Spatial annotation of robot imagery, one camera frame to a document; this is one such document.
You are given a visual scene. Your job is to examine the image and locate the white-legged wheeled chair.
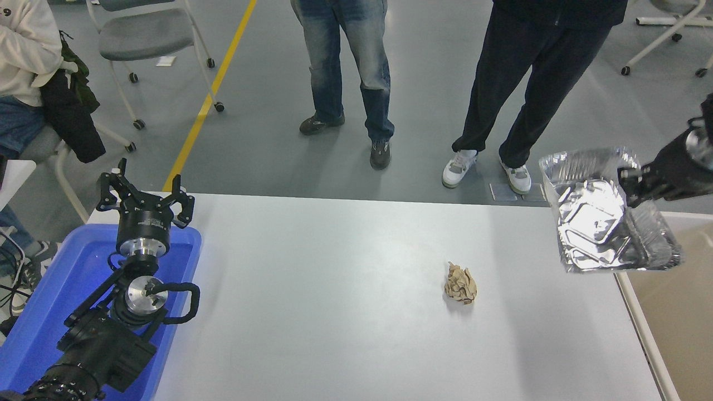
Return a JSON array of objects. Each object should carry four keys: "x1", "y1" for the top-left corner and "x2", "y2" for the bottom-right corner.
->
[{"x1": 620, "y1": 0, "x2": 713, "y2": 79}]

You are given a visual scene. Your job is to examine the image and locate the large pale bin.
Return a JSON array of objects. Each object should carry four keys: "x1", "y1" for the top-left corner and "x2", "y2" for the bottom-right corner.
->
[{"x1": 613, "y1": 212, "x2": 713, "y2": 401}]

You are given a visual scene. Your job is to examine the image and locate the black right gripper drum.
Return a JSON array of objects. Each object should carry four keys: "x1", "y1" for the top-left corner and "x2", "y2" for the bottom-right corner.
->
[{"x1": 645, "y1": 129, "x2": 713, "y2": 200}]

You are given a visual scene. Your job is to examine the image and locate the silver foil tray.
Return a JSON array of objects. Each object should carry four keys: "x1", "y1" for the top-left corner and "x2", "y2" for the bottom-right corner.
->
[{"x1": 539, "y1": 146, "x2": 683, "y2": 273}]

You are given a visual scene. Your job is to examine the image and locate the crumpled tan paper ball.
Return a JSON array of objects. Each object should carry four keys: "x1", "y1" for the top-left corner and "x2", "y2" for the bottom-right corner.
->
[{"x1": 444, "y1": 262, "x2": 478, "y2": 306}]

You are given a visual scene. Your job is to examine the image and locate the grey wheeled chair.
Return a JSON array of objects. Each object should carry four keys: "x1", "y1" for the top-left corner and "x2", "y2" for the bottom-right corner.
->
[{"x1": 85, "y1": 0, "x2": 226, "y2": 131}]

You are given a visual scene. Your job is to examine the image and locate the black garment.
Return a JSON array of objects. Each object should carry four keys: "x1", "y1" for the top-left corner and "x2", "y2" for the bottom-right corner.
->
[{"x1": 38, "y1": 70, "x2": 106, "y2": 164}]

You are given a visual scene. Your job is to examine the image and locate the standing person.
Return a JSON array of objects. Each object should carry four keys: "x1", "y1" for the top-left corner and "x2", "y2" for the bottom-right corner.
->
[
  {"x1": 290, "y1": 0, "x2": 395, "y2": 171},
  {"x1": 441, "y1": 0, "x2": 630, "y2": 195}
]

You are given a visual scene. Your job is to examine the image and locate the blue plastic tray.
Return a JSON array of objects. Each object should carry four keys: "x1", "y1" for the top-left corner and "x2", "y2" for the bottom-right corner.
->
[{"x1": 0, "y1": 224, "x2": 202, "y2": 401}]

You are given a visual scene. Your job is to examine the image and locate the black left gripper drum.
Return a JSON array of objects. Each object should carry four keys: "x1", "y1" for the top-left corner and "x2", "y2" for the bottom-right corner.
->
[{"x1": 115, "y1": 197, "x2": 172, "y2": 250}]

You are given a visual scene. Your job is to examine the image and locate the grey chair white legs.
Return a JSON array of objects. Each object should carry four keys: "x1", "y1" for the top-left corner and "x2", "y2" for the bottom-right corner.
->
[{"x1": 19, "y1": 123, "x2": 137, "y2": 223}]

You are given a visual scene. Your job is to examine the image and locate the dark green garment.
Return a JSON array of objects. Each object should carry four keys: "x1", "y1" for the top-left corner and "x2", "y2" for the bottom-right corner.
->
[{"x1": 56, "y1": 29, "x2": 101, "y2": 115}]

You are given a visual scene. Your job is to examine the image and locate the seated person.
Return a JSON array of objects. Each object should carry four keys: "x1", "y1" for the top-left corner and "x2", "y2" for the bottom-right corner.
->
[{"x1": 0, "y1": 0, "x2": 79, "y2": 316}]

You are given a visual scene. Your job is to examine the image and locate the white side table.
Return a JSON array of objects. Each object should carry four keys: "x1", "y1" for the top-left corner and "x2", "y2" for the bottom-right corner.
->
[{"x1": 0, "y1": 160, "x2": 37, "y2": 211}]

